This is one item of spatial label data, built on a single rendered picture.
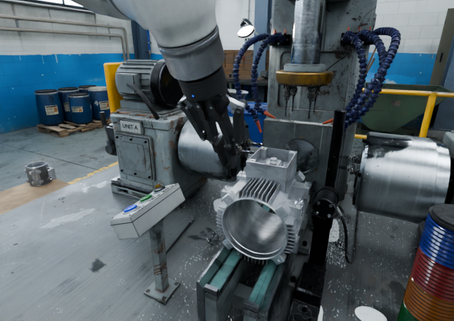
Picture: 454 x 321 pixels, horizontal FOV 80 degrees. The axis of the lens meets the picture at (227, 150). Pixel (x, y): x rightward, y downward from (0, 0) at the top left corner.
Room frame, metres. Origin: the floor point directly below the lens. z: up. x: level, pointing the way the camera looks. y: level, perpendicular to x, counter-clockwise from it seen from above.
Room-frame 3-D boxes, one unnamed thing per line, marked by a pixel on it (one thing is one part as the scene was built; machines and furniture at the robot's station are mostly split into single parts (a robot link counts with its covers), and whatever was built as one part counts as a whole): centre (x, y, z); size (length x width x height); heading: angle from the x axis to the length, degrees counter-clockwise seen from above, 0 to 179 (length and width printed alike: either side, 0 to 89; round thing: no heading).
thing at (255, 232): (0.61, -0.10, 1.02); 0.20 x 0.19 x 0.19; 155
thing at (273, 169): (0.65, -0.12, 1.11); 0.12 x 0.11 x 0.07; 155
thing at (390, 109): (4.59, -2.91, 0.43); 1.20 x 0.94 x 0.85; 65
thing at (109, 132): (1.11, 0.47, 1.07); 0.08 x 0.07 x 0.20; 154
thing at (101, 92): (5.20, 2.87, 0.37); 1.20 x 0.80 x 0.74; 148
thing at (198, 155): (1.04, 0.09, 1.04); 0.37 x 0.25 x 0.25; 64
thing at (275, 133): (1.02, -0.30, 0.97); 0.30 x 0.11 x 0.34; 64
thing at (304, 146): (0.97, -0.27, 1.02); 0.15 x 0.02 x 0.15; 64
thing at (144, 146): (1.14, 0.30, 0.99); 0.35 x 0.31 x 0.37; 64
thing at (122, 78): (1.13, 0.35, 1.16); 0.33 x 0.26 x 0.42; 64
